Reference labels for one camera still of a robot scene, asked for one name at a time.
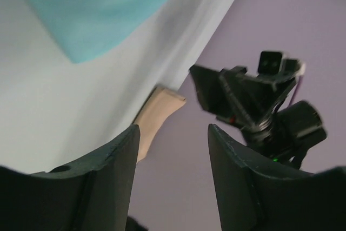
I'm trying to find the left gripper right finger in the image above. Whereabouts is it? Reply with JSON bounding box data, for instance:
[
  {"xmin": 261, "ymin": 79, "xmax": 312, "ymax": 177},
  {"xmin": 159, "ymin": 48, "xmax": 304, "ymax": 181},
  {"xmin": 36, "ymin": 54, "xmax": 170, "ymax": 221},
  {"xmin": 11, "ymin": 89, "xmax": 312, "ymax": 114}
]
[{"xmin": 208, "ymin": 124, "xmax": 345, "ymax": 230}]

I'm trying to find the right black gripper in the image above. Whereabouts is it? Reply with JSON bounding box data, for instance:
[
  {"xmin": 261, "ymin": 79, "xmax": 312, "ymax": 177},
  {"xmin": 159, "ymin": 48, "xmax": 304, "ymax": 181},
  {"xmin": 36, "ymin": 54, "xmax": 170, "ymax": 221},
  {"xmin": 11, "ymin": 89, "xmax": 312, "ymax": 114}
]
[{"xmin": 189, "ymin": 65, "xmax": 327, "ymax": 169}]

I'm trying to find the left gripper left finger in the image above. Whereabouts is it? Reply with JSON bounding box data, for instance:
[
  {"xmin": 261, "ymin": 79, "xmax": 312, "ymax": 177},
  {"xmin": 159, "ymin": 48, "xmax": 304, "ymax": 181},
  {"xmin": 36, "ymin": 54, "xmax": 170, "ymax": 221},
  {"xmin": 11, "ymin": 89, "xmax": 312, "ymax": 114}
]
[{"xmin": 1, "ymin": 125, "xmax": 140, "ymax": 230}]

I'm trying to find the mint green t shirt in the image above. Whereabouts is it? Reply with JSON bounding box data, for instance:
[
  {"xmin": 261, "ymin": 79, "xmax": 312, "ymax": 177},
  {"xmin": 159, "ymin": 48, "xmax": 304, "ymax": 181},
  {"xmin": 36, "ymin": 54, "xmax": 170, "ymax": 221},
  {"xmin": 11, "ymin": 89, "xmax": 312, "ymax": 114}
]
[{"xmin": 28, "ymin": 0, "xmax": 168, "ymax": 63}]

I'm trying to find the folded beige t shirt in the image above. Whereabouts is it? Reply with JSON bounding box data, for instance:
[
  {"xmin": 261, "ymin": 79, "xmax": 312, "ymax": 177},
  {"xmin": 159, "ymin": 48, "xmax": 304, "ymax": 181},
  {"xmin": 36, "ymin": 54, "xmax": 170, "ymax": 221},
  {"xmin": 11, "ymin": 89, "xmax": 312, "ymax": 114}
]
[{"xmin": 133, "ymin": 85, "xmax": 186, "ymax": 162}]

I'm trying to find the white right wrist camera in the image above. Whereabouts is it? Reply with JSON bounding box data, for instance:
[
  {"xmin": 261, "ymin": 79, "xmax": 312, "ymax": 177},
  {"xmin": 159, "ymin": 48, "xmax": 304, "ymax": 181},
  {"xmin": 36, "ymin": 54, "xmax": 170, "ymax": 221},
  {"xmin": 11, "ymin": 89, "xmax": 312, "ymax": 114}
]
[{"xmin": 257, "ymin": 50, "xmax": 306, "ymax": 76}]

